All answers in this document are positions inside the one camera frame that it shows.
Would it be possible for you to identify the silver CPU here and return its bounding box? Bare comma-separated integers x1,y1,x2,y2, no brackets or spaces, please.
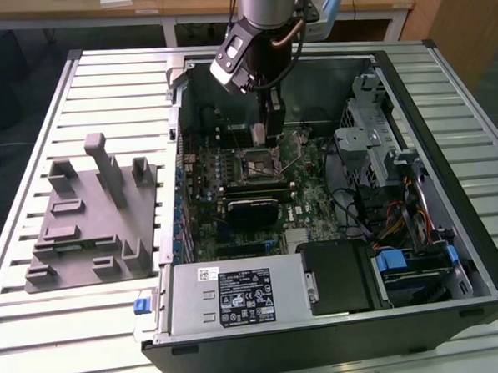
249,123,269,149

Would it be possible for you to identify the metal socket cover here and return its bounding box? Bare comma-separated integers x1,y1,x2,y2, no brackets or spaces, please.
275,129,310,174

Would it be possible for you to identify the CPU socket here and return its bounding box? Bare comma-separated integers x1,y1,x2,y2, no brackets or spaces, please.
238,144,285,186

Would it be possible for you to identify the silver metal drive cage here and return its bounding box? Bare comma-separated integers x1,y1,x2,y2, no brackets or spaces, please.
329,72,407,191

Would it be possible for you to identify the green motherboard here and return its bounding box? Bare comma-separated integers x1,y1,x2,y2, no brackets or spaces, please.
174,118,362,262

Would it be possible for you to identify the graphics card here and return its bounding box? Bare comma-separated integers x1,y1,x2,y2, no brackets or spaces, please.
225,196,280,231

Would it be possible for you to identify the silver chipset heatsink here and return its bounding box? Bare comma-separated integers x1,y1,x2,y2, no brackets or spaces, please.
284,228,310,248

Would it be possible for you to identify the short black expansion slot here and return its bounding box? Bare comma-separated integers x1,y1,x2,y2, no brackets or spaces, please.
216,242,274,257

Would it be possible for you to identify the wooden cabinet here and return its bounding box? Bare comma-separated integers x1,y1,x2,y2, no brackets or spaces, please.
401,0,498,95

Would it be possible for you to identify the wooden desk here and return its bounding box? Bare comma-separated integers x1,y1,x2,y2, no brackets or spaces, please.
0,0,418,63

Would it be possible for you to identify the black plastic shroud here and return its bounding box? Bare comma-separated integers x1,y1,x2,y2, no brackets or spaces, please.
301,238,380,316

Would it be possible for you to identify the grey parts rack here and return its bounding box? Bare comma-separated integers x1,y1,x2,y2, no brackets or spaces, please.
15,128,172,295

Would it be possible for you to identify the blue disk carrier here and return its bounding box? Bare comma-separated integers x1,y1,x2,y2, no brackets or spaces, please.
375,245,459,308

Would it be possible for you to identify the silver power supply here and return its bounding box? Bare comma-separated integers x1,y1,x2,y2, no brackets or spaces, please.
163,252,314,338

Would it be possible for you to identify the black PC case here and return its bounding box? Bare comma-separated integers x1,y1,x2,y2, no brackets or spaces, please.
118,35,498,373

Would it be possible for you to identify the copper coloured cable loop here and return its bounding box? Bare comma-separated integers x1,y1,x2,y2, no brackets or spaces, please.
269,18,305,51

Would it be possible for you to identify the thin wire locking lever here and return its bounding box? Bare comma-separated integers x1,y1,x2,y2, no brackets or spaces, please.
229,128,244,155

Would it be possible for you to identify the black cable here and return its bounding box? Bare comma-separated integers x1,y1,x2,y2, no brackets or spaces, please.
324,140,376,246

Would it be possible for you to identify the orange wire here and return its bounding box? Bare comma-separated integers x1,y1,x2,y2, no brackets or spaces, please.
371,215,403,248

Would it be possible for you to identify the yellow wire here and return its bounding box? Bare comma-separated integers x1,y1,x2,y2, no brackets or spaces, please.
415,209,436,245

